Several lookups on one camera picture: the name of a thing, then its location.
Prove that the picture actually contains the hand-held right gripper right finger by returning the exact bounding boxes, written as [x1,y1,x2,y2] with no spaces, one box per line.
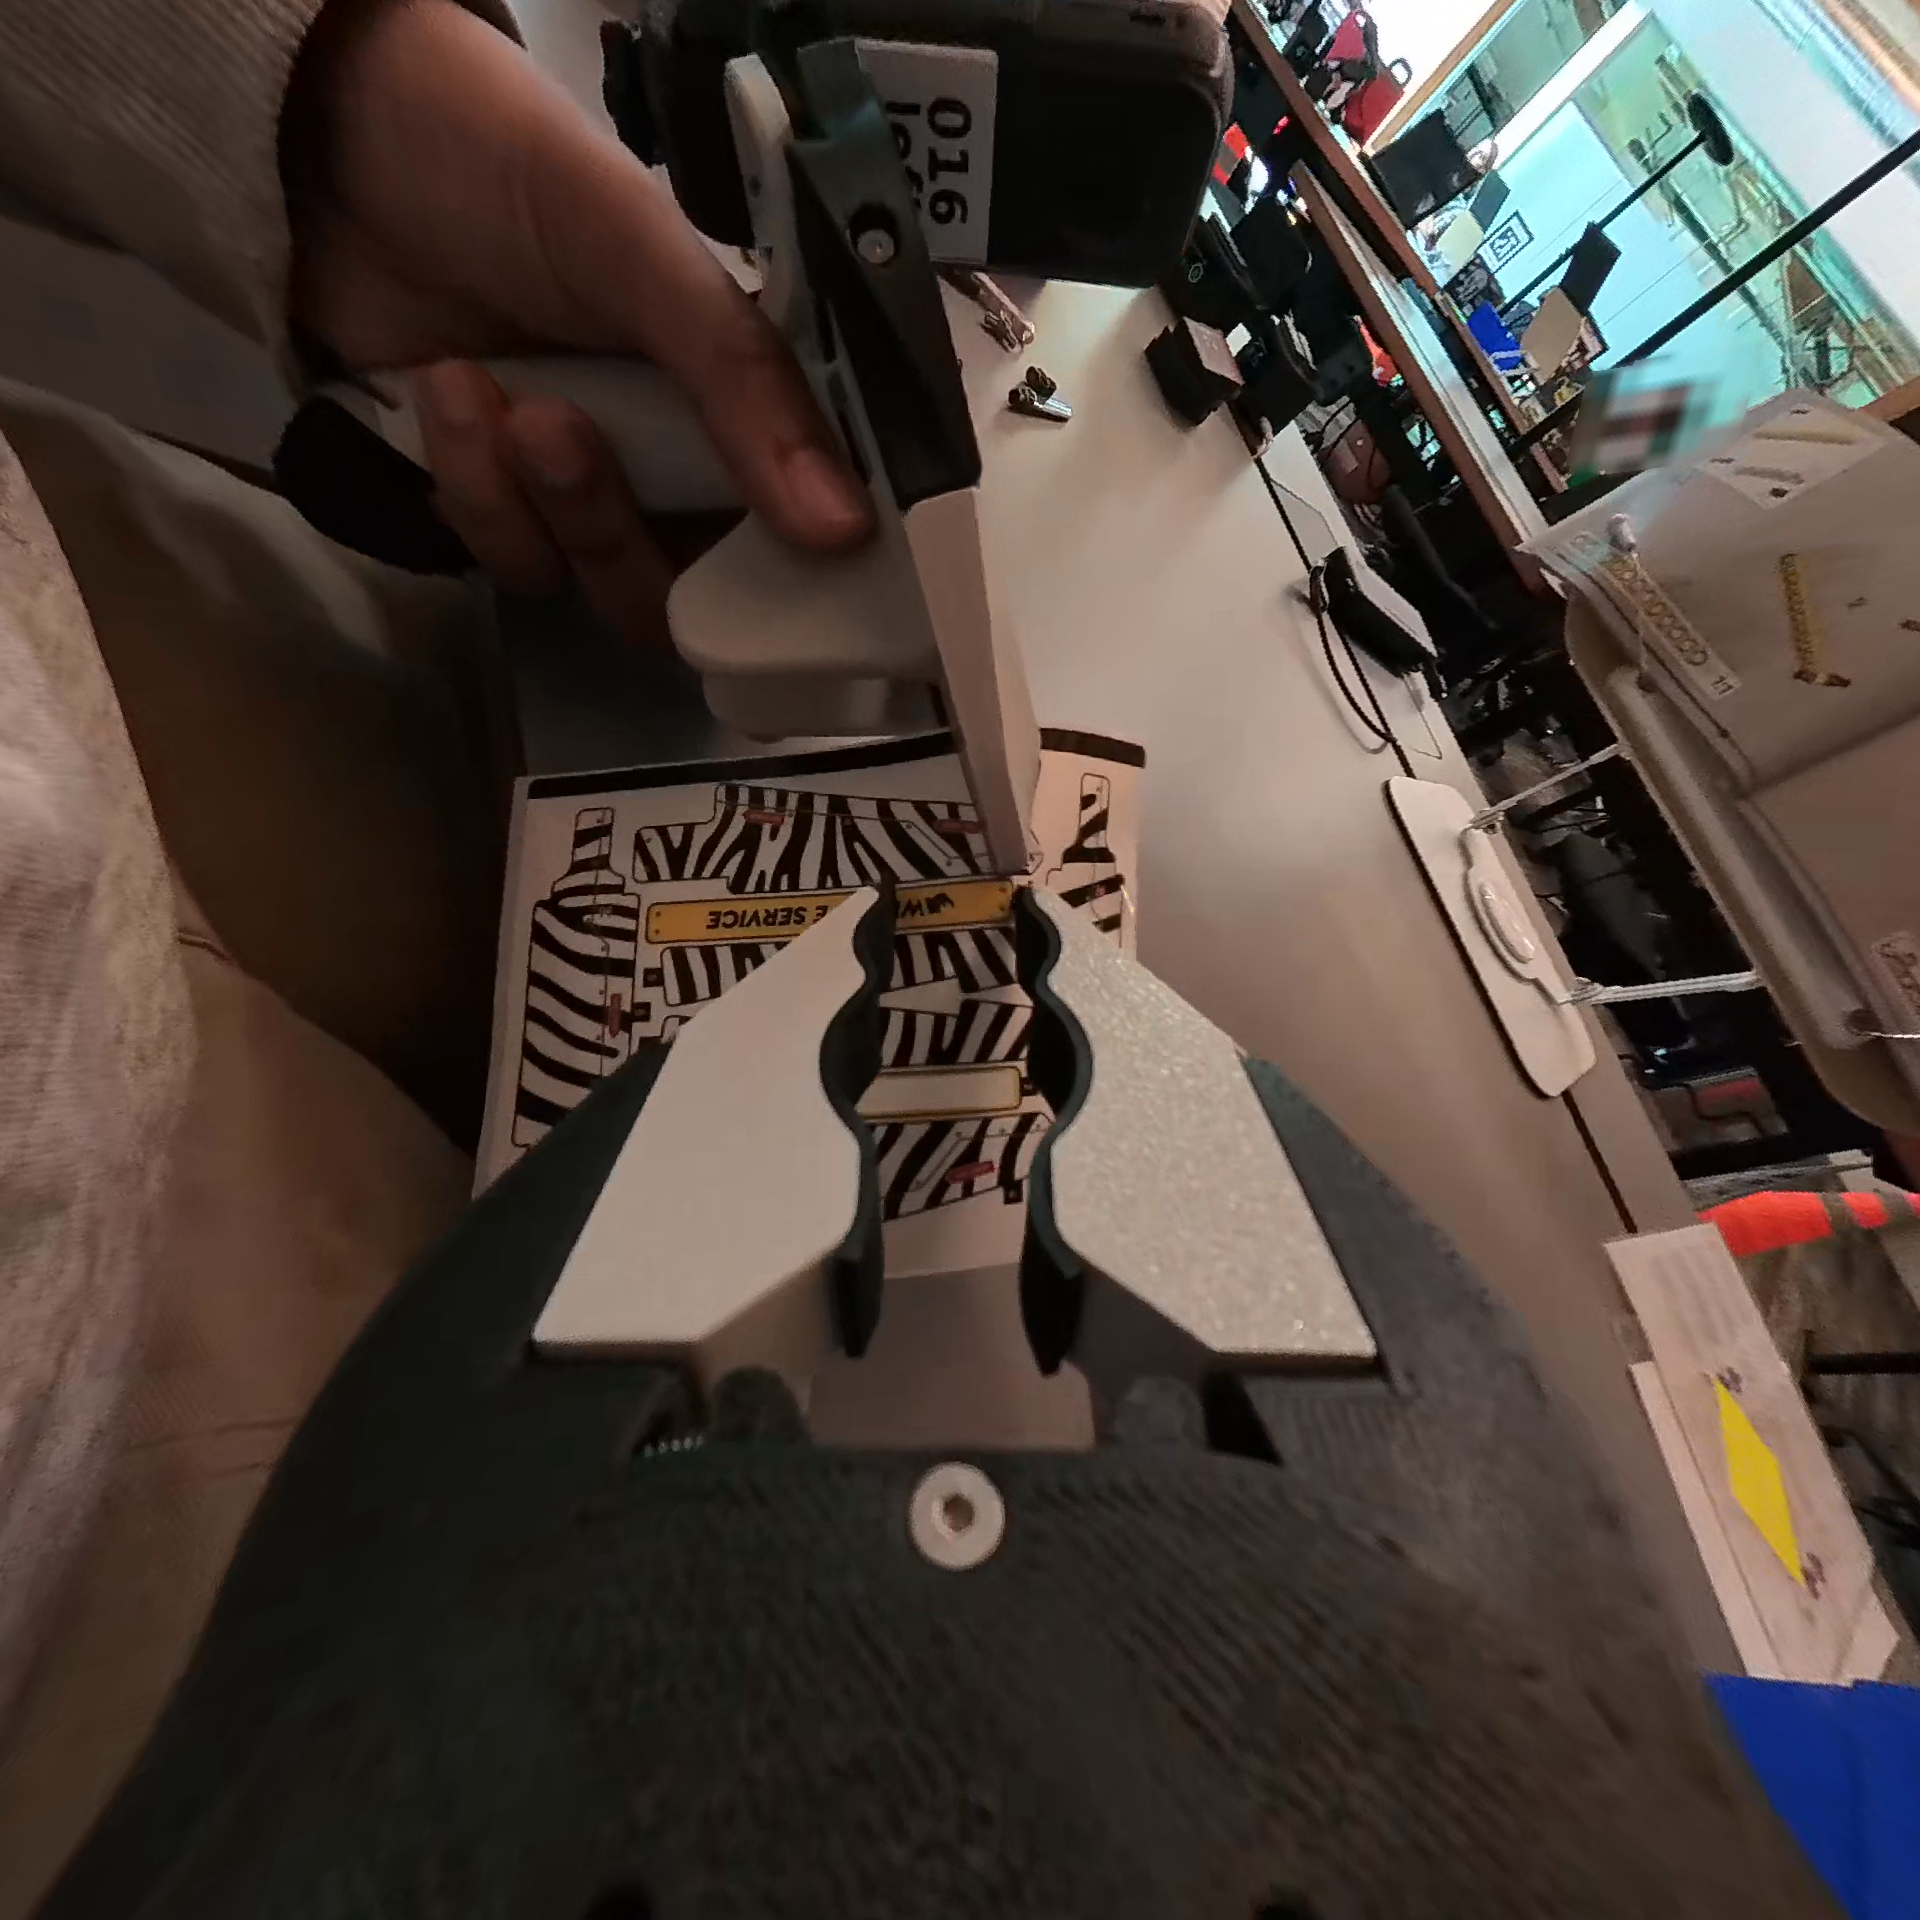
[1016,886,1384,1376]

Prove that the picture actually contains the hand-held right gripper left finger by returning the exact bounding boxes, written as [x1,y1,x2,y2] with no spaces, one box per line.
[531,901,891,1408]

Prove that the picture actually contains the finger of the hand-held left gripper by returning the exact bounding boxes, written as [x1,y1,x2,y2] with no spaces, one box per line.
[905,482,1045,879]

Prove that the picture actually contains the zebra striped sticker sheet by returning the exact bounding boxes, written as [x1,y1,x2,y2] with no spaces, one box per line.
[473,727,1149,1280]

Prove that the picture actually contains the person's left forearm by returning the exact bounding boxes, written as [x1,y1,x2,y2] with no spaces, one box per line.
[0,0,519,496]

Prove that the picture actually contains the scattered small lego pieces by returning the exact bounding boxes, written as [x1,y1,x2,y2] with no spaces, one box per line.
[961,267,1077,423]

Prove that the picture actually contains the lego instruction booklet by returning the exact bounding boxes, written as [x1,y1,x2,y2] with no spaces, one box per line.
[1559,391,1920,1136]

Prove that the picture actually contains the person's left hand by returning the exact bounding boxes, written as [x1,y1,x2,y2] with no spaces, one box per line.
[284,0,876,651]

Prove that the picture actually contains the black box device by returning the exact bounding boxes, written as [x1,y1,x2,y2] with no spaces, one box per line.
[1144,318,1248,423]
[1199,196,1327,318]

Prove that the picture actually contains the red bag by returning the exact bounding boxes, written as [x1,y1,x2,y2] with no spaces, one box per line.
[1321,5,1413,147]

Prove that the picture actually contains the white desk mat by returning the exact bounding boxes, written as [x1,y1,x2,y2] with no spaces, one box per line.
[1384,770,1596,1099]

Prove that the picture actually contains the wooden-edged background desk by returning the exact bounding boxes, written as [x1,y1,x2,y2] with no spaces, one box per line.
[1229,0,1572,562]

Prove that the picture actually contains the person's trousered leg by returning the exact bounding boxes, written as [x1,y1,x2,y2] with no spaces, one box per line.
[152,496,519,1651]

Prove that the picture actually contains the black power brick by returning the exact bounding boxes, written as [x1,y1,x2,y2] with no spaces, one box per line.
[1310,544,1440,674]

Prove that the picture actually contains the white oval stand base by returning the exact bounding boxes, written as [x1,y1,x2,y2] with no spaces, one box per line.
[1451,824,1549,986]

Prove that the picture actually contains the paper sheet with yellow mark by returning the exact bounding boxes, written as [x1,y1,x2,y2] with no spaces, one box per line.
[1602,1221,1900,1686]

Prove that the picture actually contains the blue plastic bin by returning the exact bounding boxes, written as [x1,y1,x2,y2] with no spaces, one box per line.
[1701,1668,1920,1920]

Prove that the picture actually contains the black cable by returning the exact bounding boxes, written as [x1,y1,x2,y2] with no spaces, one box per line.
[1252,427,1451,755]

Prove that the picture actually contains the orange fabric strap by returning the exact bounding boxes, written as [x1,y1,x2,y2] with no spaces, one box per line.
[1699,1190,1920,1257]

